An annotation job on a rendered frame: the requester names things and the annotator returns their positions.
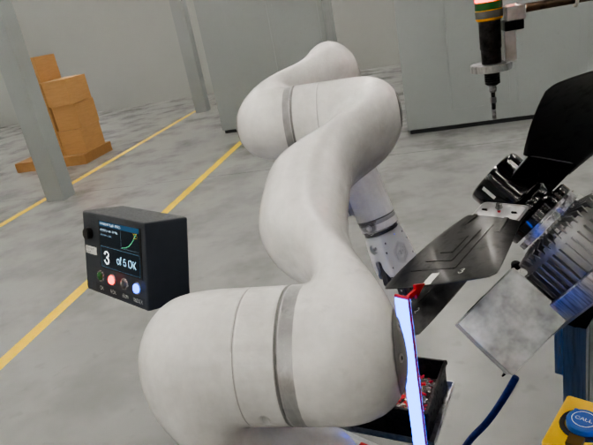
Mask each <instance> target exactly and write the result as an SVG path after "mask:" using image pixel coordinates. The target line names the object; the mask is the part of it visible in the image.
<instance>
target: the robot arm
mask: <svg viewBox="0 0 593 445"><path fill-rule="evenodd" d="M402 120H403V117H402V106H401V102H400V99H399V97H398V94H397V92H395V91H394V89H393V88H392V87H391V86H390V85H389V84H388V83H387V82H385V81H384V80H383V79H378V78H374V77H361V73H360V70H359V67H358V64H357V61H356V59H355V57H354V55H353V54H352V53H351V52H350V51H349V50H348V49H347V48H346V47H344V46H343V45H341V44H340V43H338V42H334V41H324V42H322V43H320V44H318V45H316V46H315V47H314V48H313V49H312V50H311V51H310V52H309V54H308V55H307V56H306V57H305V58H304V59H303V60H301V61H300V62H298V63H296V64H293V65H291V66H290V67H288V68H285V69H283V70H281V71H279V72H277V73H275V74H274V75H272V76H270V77H268V78H267V79H265V80H263V81H262V82H260V83H259V84H258V85H257V86H256V87H254V88H253V89H252V90H251V92H250V93H249V94H248V95H247V96H246V98H245V99H244V101H243V103H242V105H241V107H240V109H239V111H238V113H237V117H236V130H237V134H238V137H239V139H240V142H241V143H242V144H243V146H244V147H245V148H246V149H247V150H248V151H249V152H250V153H251V154H253V155H255V156H257V157H258V158H262V159H266V160H275V162H274V164H273V166H272V168H271V169H270V171H269V173H268V176H267V179H266V184H265V188H264V192H263V195H262V199H261V203H260V209H259V234H260V238H261V241H262V244H263V246H264V247H265V249H266V252H267V253H268V255H269V257H270V258H271V259H272V261H273V262H274V263H275V265H276V266H277V267H278V268H279V269H281V270H282V271H283V272H284V273H285V274H286V275H288V276H289V277H291V278H292V279H294V280H296V281H297V282H299V283H301V284H291V285H279V286H264V287H246V288H231V289H219V290H204V291H198V292H193V293H189V294H186V295H183V296H180V297H178V298H174V299H172V300H170V301H169V302H168V303H167V304H165V305H164V306H163V307H162V308H160V309H159V310H158V312H157V313H156V314H155V315H154V317H153V318H152V319H151V320H150V321H149V323H148V324H147V326H146V329H145V332H144V334H143V336H142V339H141V342H140V346H139V378H140V383H141V387H142V390H143V394H144V396H145V399H146V402H147V404H148V406H149V408H150V410H151V411H152V413H153V414H154V416H155V418H156V419H157V420H158V422H159V423H160V424H161V426H162V427H163V428H164V430H165V431H166V432H167V433H168V434H169V435H170V436H171V437H172V438H173V439H174V440H175V441H176V442H177V443H178V444H179V445H356V443H355V442H354V441H353V440H352V439H351V438H350V436H349V435H347V434H346V433H345V432H343V431H342V430H341V429H340V428H339V427H345V426H358V425H362V424H365V423H369V422H371V421H373V420H375V419H378V418H380V417H382V416H384V415H385V414H387V413H388V412H389V411H391V410H392V409H393V408H394V407H395V405H396V404H397V403H398V401H399V400H400V398H401V396H402V392H403V390H404V389H405V387H406V385H407V382H408V378H407V377H408V353H407V348H406V343H405V339H404V335H403V333H402V328H401V322H400V320H399V318H398V317H397V316H396V313H395V311H394V309H393V307H392V305H391V303H390V301H389V300H388V298H387V295H386V293H385V292H384V291H383V290H382V288H381V287H380V285H379V283H378V282H377V280H376V279H375V278H374V276H373V275H372V273H371V272H370V270H369V269H368V268H367V267H366V266H365V264H364V263H363V262H362V261H361V260H360V258H359V257H358V256H357V254H356V253H355V251H354V249H353V247H352V244H351V242H350V238H349V221H348V218H349V216H352V215H353V216H355V218H356V220H357V224H358V226H359V229H360V230H361V233H362V234H364V235H365V237H366V239H365V241H366V245H367V249H368V252H369V255H370V258H371V261H372V265H373V267H374V269H375V272H376V274H377V276H378V277H379V279H383V284H384V285H385V286H386V285H387V284H388V283H389V282H390V281H391V279H392V278H393V277H394V276H395V275H396V274H397V273H398V272H399V271H400V270H401V269H402V268H403V267H404V266H405V265H406V264H407V263H408V262H409V261H410V260H412V259H413V258H414V257H415V256H416V254H415V251H414V249H413V247H412V245H411V243H410V241H409V238H408V236H407V234H406V233H405V231H404V229H403V228H402V226H401V225H400V224H399V223H398V222H397V220H398V218H397V216H396V214H395V211H394V208H393V206H392V203H391V201H390V199H389V197H388V194H387V190H386V188H385V186H384V184H383V181H382V179H381V176H380V174H379V171H378V168H377V166H378V165H379V164H381V163H382V162H383V161H384V160H385V159H386V158H387V157H388V155H389V154H390V153H391V152H392V150H393V149H394V147H395V145H396V143H397V141H398V139H399V137H400V134H401V131H402Z"/></svg>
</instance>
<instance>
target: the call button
mask: <svg viewBox="0 0 593 445"><path fill-rule="evenodd" d="M566 425H567V428H568V430H569V431H570V432H572V433H573V434H577V435H579V436H582V437H593V412H592V411H587V410H580V409H577V408H574V410H573V411H570V412H569V413H568V414H567V416H566Z"/></svg>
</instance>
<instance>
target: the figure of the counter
mask: <svg viewBox="0 0 593 445"><path fill-rule="evenodd" d="M101 266H102V267H105V268H109V269H112V270H113V258H112V248H111V247H107V246H104V245H101Z"/></svg>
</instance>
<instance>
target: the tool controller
mask: <svg viewBox="0 0 593 445"><path fill-rule="evenodd" d="M83 223H84V229H83V232H82V233H83V237H84V239H85V248H86V274H87V286H88V288H89V289H91V290H95V291H98V292H100V293H102V294H105V295H108V296H110V297H112V298H116V299H119V300H121V301H124V302H126V303H128V304H131V305H135V306H137V307H139V308H142V309H145V310H147V311H152V310H154V309H158V308H162V307H163V306H164V305H165V304H167V303H168V302H169V301H170V300H172V299H174V298H178V297H180V296H183V295H186V294H189V293H190V286H189V261H188V237H187V218H186V217H185V216H181V215H172V214H166V213H161V212H155V211H150V210H145V209H140V208H135V207H125V206H119V207H105V208H97V209H90V210H85V211H83ZM101 245H104V246H107V247H111V248H112V258H113V270H112V269H109V268H105V267H102V266H101ZM99 270H101V271H102V272H103V274H104V281H103V282H100V281H99V280H98V279H97V276H96V275H97V272H98V271H99ZM110 274H113V275H114V276H115V278H116V285H114V286H112V285H110V284H109V281H108V278H109V275H110ZM122 278H125V279H126V280H127V282H128V289H127V290H123V289H122V288H121V286H120V281H121V279H122ZM135 282H138V283H139V284H140V287H141V292H140V294H138V295H137V294H135V292H134V291H133V289H132V286H133V284H134V283H135Z"/></svg>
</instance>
